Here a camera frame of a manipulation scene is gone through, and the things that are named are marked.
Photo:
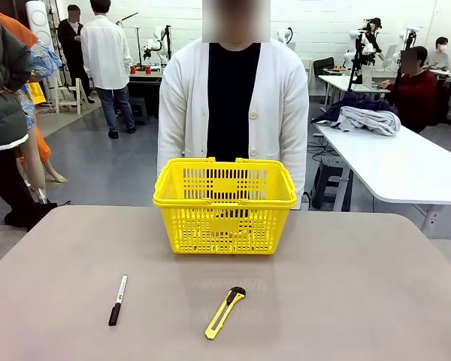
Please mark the person in dark green jacket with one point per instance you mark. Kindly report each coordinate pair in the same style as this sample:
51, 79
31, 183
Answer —
3, 75

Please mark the man in white shirt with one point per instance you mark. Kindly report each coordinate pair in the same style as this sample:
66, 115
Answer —
105, 56

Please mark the white step stool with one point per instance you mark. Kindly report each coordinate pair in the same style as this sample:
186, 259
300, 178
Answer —
69, 94

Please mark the grey plastic stool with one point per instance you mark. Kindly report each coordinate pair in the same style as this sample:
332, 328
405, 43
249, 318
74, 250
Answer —
330, 180

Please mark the black-haired person with headset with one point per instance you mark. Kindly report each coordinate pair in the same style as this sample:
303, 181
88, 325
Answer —
375, 34

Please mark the grey white garment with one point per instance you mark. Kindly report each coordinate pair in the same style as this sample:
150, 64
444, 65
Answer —
372, 119

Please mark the pile of clothes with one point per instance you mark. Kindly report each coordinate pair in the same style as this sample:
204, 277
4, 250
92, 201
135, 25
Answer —
355, 101

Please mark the black stool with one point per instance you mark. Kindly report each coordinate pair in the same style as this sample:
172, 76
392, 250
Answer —
138, 109

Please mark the blue patterned garment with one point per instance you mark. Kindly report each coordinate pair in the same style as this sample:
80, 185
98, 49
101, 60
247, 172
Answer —
45, 56

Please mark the white marker with black cap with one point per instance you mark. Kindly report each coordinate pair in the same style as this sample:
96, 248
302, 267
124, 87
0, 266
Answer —
118, 301

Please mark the black office chair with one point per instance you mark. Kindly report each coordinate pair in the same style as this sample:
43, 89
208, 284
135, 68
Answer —
323, 64

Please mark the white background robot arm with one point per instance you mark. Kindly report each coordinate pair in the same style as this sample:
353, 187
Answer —
156, 43

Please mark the person in white cardigan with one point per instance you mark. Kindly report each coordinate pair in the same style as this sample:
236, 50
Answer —
233, 97

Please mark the white robot by wall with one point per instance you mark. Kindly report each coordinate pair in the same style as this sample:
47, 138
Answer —
283, 34

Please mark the yellow utility knife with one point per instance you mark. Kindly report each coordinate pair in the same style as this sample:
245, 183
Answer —
225, 312

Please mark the mannequin in orange garment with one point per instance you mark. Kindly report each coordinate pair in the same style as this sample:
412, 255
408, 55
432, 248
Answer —
41, 150

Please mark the person's right forearm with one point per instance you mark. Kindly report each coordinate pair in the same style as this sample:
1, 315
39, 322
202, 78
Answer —
169, 150

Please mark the person's left forearm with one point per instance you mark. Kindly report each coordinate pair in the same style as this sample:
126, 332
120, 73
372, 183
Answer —
295, 158

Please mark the tall white fan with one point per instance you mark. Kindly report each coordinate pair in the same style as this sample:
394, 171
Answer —
39, 22

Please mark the silver laptop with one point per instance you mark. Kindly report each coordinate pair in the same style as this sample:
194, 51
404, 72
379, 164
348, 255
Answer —
370, 77

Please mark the large white table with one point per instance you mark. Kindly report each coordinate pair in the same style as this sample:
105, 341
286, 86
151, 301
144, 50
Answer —
398, 165

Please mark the white background table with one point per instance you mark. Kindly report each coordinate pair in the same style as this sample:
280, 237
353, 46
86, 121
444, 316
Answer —
342, 83

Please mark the yellow plastic shopping basket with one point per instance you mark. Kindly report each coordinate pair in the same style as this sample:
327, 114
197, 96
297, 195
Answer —
225, 225

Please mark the standing person in black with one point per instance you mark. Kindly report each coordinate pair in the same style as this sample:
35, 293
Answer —
71, 41

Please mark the person in red sweater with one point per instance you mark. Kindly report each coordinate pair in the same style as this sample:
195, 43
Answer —
417, 94

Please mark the black table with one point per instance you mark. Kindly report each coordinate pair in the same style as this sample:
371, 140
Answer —
144, 84

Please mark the person with face mask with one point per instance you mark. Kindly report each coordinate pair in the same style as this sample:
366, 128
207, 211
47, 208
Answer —
439, 56

